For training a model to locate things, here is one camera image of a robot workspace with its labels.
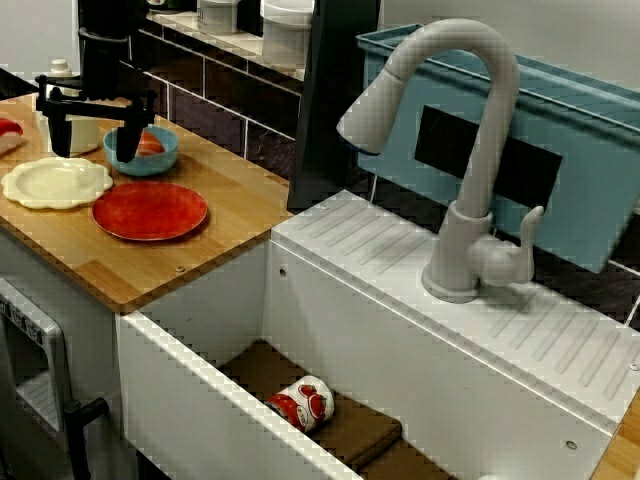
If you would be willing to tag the salmon sushi toy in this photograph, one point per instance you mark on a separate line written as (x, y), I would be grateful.
(151, 144)

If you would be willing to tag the brown folded cloth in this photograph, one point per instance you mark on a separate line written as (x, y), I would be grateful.
(360, 435)

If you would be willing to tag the black-lidded jar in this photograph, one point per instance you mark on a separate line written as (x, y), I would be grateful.
(170, 5)

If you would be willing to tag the grey toy oven door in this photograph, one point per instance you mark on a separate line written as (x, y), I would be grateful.
(50, 350)

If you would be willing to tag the light blue bowl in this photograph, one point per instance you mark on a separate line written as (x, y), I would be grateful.
(155, 166)

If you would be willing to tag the light blue plastic bin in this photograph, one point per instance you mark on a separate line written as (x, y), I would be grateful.
(575, 125)

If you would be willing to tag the red tuna sushi toy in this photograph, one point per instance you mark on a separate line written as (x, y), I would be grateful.
(7, 132)

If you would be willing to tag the white toy kitchen sink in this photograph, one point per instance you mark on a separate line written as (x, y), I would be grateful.
(400, 350)

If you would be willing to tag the white toy detergent bottle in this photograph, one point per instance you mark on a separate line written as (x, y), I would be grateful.
(85, 135)

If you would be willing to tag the plain white canister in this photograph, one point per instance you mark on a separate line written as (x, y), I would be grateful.
(285, 40)

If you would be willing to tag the red plate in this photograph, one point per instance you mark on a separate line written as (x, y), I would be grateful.
(150, 210)

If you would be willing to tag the white jar with label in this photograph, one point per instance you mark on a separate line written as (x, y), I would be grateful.
(217, 17)

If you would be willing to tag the grey toy faucet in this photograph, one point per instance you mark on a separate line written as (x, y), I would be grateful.
(480, 175)

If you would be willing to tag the black rectangular label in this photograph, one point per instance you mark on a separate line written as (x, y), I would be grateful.
(525, 170)

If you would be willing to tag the black upright post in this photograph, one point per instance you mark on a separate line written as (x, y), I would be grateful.
(325, 125)

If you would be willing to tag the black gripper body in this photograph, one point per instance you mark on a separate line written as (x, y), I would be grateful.
(102, 70)

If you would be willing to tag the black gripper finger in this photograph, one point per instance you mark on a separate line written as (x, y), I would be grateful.
(131, 137)
(61, 135)

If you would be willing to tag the cream scalloped plate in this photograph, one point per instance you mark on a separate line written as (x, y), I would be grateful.
(50, 182)

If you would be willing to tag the tomato soup can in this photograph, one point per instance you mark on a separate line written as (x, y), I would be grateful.
(305, 402)

